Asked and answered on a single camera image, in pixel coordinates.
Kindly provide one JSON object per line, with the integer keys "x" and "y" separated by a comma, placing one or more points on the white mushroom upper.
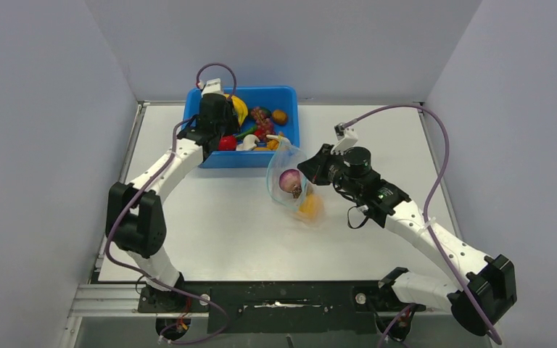
{"x": 248, "y": 143}

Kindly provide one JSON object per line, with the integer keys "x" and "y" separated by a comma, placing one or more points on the blue plastic bin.
{"x": 283, "y": 98}

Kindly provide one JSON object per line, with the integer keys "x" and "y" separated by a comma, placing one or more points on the red apple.
{"x": 227, "y": 143}

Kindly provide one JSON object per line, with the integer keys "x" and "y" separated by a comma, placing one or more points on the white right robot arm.
{"x": 483, "y": 288}

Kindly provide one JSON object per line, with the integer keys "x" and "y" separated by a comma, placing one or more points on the yellow banana bunch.
{"x": 241, "y": 109}

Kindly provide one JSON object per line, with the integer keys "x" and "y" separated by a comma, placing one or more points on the dried brown grape bunch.
{"x": 296, "y": 191}

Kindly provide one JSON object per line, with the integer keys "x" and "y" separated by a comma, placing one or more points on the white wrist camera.
{"x": 346, "y": 139}
{"x": 213, "y": 86}

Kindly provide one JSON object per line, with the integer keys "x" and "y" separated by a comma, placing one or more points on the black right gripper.
{"x": 315, "y": 169}

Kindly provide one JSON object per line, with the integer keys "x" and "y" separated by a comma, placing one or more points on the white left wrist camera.
{"x": 213, "y": 86}

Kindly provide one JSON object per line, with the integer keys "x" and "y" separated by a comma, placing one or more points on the green chili pepper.
{"x": 244, "y": 134}

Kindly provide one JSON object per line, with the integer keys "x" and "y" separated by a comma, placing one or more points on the brown kiwi fruit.
{"x": 279, "y": 117}

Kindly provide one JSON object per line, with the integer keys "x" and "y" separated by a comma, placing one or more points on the yellow bell pepper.
{"x": 311, "y": 209}

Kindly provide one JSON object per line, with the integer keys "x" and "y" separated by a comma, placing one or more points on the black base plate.
{"x": 271, "y": 307}

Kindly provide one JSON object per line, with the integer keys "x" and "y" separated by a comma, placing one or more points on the clear zip top bag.
{"x": 287, "y": 156}

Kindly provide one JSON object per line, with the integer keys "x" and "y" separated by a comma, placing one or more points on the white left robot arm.
{"x": 136, "y": 227}

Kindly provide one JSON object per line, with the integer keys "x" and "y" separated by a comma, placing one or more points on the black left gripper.
{"x": 233, "y": 127}

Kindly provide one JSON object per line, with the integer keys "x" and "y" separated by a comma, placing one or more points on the white mushroom lower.
{"x": 282, "y": 139}

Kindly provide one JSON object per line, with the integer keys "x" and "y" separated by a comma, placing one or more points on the red grape bunch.
{"x": 263, "y": 121}

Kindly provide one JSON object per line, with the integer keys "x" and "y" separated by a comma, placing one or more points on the aluminium frame rail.
{"x": 104, "y": 312}

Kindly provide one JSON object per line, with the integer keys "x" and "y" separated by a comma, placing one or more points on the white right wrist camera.
{"x": 346, "y": 139}

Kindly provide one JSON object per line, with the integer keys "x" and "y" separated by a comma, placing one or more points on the white mushroom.
{"x": 282, "y": 139}
{"x": 248, "y": 143}

